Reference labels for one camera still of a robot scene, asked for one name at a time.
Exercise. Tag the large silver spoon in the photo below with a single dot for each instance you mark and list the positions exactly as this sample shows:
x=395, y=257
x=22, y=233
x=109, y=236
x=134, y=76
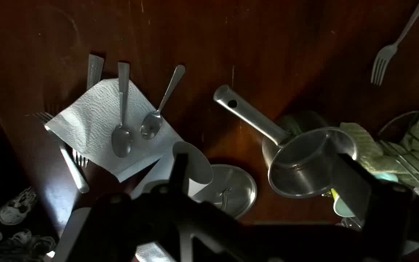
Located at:
x=122, y=139

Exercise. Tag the pale teal bowl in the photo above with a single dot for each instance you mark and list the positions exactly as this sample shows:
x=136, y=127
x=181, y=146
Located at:
x=341, y=209

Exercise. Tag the small silver spoon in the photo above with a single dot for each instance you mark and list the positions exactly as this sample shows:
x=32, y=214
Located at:
x=152, y=124

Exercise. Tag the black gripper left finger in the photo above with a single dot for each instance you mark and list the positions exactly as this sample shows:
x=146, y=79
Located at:
x=179, y=172

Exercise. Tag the silver table knife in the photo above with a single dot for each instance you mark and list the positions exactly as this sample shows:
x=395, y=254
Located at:
x=95, y=70

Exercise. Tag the white paper napkin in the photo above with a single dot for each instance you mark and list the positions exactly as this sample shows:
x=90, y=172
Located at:
x=95, y=118

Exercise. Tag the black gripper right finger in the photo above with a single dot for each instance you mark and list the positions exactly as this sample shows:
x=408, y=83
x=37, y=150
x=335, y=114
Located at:
x=355, y=190

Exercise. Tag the silver metal fork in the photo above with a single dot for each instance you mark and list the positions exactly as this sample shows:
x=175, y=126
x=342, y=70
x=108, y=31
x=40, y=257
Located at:
x=383, y=60
x=80, y=159
x=76, y=175

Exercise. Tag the steel pot lid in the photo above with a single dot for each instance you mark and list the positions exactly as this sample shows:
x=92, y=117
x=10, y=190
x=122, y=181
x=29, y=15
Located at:
x=233, y=191

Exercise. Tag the dark sneaker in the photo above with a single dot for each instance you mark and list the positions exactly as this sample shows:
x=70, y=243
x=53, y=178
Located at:
x=25, y=241

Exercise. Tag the yellow-green striped towel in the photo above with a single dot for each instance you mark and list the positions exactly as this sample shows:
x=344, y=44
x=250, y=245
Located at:
x=367, y=146

